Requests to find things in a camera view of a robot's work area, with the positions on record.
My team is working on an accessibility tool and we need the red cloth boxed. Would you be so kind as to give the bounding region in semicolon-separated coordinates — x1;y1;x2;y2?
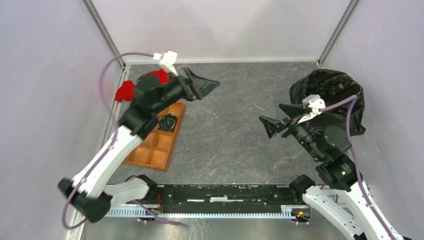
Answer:
114;69;170;102

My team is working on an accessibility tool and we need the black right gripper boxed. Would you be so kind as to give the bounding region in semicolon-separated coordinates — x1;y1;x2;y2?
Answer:
258;102;325;160

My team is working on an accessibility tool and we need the rolled dark bag in tray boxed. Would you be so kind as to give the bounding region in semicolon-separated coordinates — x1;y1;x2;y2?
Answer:
158;113;178;132

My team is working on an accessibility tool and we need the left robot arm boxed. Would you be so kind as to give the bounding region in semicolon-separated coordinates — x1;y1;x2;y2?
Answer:
57;67;220;223

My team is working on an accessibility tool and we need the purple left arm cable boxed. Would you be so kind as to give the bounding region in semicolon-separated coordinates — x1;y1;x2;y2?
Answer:
62;51;163;230

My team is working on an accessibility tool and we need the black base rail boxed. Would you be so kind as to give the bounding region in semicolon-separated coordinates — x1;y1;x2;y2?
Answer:
140;184;306;214

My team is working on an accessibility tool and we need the black plastic trash bag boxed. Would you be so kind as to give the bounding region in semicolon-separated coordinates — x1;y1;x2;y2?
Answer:
289;69;366;136

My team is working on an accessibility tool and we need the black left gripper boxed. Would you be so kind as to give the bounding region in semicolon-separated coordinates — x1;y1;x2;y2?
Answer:
152;65;221;114

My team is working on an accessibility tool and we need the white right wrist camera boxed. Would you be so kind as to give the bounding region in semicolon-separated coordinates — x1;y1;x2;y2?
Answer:
298;94;326;123

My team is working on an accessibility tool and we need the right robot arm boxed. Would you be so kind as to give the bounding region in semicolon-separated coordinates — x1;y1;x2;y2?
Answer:
259;104;406;240

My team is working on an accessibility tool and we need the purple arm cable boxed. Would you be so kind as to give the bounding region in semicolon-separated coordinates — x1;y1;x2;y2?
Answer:
62;51;163;230
317;94;398;240

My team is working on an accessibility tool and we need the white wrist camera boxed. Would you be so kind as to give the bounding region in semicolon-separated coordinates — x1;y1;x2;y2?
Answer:
159;50;179;77
298;94;326;123

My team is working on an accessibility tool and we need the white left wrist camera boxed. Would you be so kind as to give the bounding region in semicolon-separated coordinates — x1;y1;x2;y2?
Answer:
159;50;179;77

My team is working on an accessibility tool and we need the wooden compartment tray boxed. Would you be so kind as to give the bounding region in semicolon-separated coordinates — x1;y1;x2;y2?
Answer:
123;101;186;172

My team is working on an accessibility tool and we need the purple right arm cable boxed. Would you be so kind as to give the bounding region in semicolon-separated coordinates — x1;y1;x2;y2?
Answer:
317;94;398;240

